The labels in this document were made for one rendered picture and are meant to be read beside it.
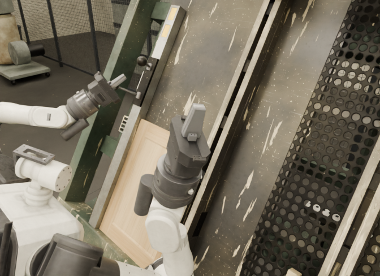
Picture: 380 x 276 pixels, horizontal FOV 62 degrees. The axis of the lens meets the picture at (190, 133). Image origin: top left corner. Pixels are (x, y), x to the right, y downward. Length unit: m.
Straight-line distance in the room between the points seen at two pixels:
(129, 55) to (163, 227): 0.98
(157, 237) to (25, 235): 0.27
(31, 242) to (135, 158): 0.62
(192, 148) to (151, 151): 0.68
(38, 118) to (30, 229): 0.47
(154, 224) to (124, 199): 0.66
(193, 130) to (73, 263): 0.34
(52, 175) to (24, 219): 0.11
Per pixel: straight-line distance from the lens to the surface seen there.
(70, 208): 1.52
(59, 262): 0.69
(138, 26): 1.49
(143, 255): 1.23
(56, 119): 1.11
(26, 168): 0.83
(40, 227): 0.77
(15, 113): 1.19
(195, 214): 1.01
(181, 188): 0.58
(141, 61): 1.16
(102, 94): 1.12
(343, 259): 0.85
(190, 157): 0.51
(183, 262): 0.78
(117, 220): 1.33
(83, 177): 1.55
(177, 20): 1.31
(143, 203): 0.67
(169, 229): 0.65
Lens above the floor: 1.85
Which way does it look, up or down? 29 degrees down
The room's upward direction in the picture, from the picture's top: straight up
